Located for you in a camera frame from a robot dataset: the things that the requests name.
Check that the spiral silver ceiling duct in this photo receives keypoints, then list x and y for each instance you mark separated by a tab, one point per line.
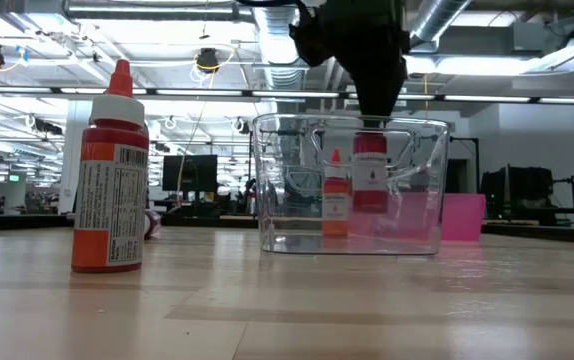
437	20

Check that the small orange colouring bottle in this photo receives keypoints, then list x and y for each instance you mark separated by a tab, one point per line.
336	200
109	210

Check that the pink plastic tray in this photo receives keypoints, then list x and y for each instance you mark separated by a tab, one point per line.
464	217

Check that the black machine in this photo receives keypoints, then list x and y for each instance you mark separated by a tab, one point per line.
522	195

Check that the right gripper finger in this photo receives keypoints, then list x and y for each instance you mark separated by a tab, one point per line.
377	95

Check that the ceiling light rail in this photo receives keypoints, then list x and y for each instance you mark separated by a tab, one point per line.
192	92

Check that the ribbed silver ceiling duct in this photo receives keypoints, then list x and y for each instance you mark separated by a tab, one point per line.
277	50

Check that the black computer monitor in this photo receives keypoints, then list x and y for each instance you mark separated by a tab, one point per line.
189	172

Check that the clear plastic bin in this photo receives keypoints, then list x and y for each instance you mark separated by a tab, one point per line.
277	150

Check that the black door frame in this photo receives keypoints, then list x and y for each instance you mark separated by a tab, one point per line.
459	172

